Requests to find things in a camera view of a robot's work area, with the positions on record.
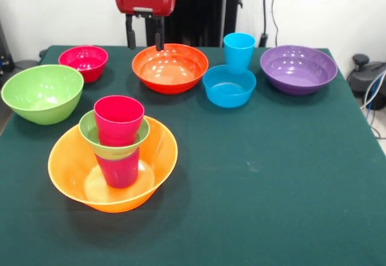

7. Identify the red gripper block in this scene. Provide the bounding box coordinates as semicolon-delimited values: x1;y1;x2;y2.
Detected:
114;0;177;52

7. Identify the pink bowl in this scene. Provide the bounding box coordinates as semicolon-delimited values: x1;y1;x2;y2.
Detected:
58;45;109;84

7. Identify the pink cup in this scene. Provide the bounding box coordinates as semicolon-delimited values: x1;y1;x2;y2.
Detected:
93;95;145;147

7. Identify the small green bowl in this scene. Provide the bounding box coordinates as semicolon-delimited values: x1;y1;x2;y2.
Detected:
78;110;151;162

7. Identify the purple cup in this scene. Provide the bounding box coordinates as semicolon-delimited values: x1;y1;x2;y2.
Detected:
95;148;141;189

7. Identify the red bowl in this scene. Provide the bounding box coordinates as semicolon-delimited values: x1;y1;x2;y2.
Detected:
131;43;209;95

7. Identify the blue cup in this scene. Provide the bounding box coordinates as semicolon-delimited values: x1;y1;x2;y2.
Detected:
223;33;257;74

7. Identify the blue bowl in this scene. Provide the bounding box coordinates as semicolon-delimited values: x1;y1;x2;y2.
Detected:
202;64;258;109

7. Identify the large green bowl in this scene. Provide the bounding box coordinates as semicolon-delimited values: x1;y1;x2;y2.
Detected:
1;64;84;126

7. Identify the black equipment box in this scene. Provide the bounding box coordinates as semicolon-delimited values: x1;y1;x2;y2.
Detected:
0;21;14;74

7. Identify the large orange bowl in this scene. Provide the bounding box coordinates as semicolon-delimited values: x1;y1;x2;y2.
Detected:
47;115;179;214

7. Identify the purple bowl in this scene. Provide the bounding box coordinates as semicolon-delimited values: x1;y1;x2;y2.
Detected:
260;45;338;97

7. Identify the dark green tablecloth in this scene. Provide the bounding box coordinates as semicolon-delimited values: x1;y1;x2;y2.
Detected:
0;45;386;266

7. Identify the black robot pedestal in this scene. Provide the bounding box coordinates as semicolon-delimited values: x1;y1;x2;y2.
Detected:
141;0;244;48

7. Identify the black cable with plug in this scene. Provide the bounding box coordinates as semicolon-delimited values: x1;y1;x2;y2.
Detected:
259;0;270;48

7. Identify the thin black wall cable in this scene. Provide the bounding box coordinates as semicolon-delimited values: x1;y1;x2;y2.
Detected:
271;0;290;51

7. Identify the blue white cable bundle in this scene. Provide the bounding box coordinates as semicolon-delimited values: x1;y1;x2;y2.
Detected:
360;72;386;140

